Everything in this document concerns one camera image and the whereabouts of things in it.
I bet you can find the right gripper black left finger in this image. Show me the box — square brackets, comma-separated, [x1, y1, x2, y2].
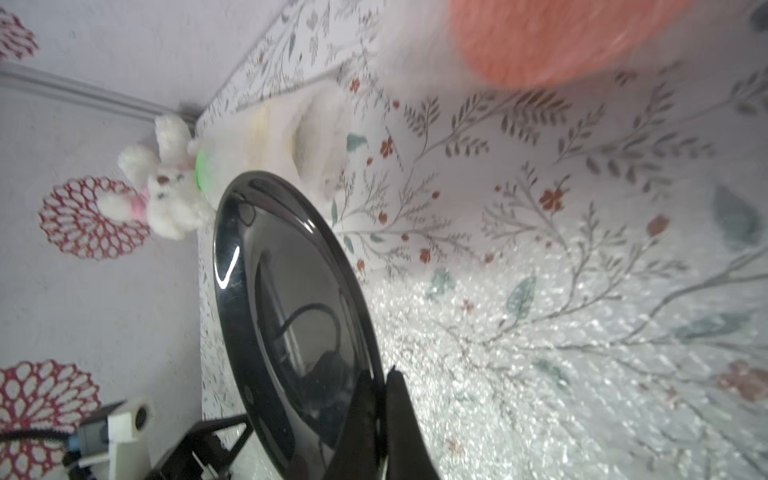
[324, 371, 379, 480]

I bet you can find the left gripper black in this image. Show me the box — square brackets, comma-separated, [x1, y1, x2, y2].
[145, 414, 253, 480]

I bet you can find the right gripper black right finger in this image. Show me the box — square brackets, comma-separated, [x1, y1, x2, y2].
[386, 368, 440, 480]

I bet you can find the dark grey plate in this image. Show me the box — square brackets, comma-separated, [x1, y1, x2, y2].
[213, 171, 385, 479]

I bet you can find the clear bubble wrap sheet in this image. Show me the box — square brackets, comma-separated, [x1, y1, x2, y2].
[200, 227, 768, 480]

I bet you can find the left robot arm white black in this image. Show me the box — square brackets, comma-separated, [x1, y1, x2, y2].
[1, 407, 253, 479]

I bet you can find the yellow plate in bubble wrap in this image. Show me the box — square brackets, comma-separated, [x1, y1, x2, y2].
[198, 80, 352, 208]

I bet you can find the orange plate in bubble wrap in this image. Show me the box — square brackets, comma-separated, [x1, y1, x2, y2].
[373, 1, 767, 94]

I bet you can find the white plush bunny pink dress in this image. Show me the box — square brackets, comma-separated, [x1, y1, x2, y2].
[97, 114, 215, 240]

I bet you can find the green round toy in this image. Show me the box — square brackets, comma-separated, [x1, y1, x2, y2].
[195, 149, 210, 193]

